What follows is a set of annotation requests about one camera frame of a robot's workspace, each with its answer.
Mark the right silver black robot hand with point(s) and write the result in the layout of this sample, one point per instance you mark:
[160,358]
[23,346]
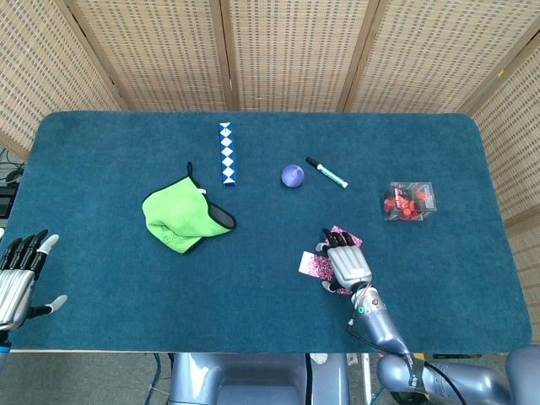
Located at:
[350,263]

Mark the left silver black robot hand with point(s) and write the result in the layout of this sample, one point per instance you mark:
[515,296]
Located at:
[14,287]

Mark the pink patterned card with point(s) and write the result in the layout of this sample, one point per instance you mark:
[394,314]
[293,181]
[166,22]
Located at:
[314,266]
[357,241]

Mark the black box device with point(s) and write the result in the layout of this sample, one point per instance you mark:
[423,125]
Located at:
[6,202]

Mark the clear box of red pieces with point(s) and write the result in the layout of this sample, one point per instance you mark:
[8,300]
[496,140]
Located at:
[409,202]

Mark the teal marker pen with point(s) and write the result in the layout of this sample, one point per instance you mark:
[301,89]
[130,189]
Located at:
[327,172]

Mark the purple ball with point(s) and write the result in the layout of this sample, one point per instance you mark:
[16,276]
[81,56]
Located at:
[292,176]

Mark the blue felt table cover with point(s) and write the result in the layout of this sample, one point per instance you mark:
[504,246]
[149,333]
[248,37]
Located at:
[211,304]

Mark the grey-blue robot torso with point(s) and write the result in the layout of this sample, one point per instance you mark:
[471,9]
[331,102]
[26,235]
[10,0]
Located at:
[236,373]

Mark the blue white snake puzzle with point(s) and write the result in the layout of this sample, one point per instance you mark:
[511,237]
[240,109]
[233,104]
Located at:
[227,156]

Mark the green microfiber cloth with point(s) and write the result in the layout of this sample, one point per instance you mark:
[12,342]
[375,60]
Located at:
[177,211]

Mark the woven wooden folding screen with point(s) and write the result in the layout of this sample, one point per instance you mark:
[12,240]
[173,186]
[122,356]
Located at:
[295,50]

